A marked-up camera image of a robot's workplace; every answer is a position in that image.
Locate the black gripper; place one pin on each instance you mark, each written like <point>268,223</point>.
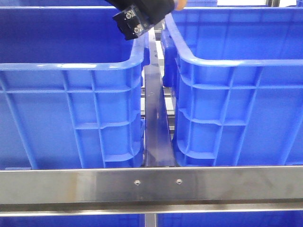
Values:
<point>152,10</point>

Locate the yellow push button switch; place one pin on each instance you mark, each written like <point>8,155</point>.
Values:
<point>132,24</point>

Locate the blue crate far right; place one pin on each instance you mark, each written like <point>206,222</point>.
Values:
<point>201,3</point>

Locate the blue plastic crate left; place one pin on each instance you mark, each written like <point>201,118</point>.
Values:
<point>70,89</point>

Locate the blue plastic crate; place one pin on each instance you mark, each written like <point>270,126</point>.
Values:
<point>236,76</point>
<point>70,89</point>

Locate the blue plastic crate right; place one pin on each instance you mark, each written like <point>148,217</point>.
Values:
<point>236,76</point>

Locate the blue crate far left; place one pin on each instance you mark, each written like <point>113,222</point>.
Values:
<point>29,3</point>

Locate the blue crate lower left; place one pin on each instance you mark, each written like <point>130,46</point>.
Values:
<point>125,220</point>

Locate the blue crate lower right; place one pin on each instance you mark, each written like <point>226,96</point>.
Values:
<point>232,219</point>

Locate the steel rack frame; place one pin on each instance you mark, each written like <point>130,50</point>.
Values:
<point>160,186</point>

